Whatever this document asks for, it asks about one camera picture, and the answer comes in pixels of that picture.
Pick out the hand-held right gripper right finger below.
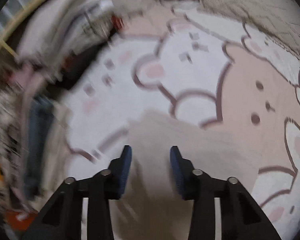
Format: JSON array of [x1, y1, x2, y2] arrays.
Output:
[[170, 145, 282, 240]]

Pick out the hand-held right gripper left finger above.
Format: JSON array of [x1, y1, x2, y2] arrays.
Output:
[[21, 145, 133, 240]]

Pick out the khaki shorts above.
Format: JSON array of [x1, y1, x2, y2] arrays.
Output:
[[82, 110, 261, 240]]

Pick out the stack of folded clothes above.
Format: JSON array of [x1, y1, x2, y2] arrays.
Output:
[[0, 0, 125, 205]]

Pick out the blue folded towel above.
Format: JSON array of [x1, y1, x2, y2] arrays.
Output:
[[25, 97, 56, 196]]

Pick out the bear printed bed sheet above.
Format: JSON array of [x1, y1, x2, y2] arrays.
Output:
[[62, 0, 300, 230]]

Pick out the orange object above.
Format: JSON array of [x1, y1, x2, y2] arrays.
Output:
[[4, 209, 37, 231]]

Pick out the grey folded cloth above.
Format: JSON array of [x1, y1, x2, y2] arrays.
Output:
[[16, 0, 90, 57]]

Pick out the beige textured pillow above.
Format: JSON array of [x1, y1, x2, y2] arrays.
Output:
[[200, 0, 300, 68]]

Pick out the wooden bedside shelf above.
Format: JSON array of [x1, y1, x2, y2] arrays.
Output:
[[0, 0, 78, 63]]

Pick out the grey curtain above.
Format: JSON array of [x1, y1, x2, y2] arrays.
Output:
[[0, 0, 40, 38]]

